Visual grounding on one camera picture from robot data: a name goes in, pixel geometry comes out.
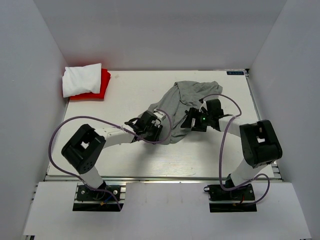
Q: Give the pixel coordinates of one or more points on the aluminium table rail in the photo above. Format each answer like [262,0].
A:
[123,178]

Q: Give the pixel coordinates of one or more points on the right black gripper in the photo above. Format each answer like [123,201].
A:
[192,114]

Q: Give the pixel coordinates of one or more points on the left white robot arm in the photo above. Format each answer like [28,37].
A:
[85,146]

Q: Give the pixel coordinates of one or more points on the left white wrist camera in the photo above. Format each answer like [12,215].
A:
[160,115]

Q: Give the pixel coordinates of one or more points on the red folded t shirt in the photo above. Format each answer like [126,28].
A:
[89,96]

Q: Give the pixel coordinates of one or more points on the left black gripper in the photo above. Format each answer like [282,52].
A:
[158,129]

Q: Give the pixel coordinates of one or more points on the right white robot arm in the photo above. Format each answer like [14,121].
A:
[259,142]

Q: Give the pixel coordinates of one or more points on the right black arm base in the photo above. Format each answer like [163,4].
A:
[241,200]

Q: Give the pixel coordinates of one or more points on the grey t shirt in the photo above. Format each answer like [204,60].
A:
[178,99]

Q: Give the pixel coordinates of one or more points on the white folded t shirt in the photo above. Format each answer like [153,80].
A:
[81,79]

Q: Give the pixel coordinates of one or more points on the blue table label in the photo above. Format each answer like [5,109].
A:
[235,73]

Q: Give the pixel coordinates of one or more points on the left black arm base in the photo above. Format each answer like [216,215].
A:
[86,200]

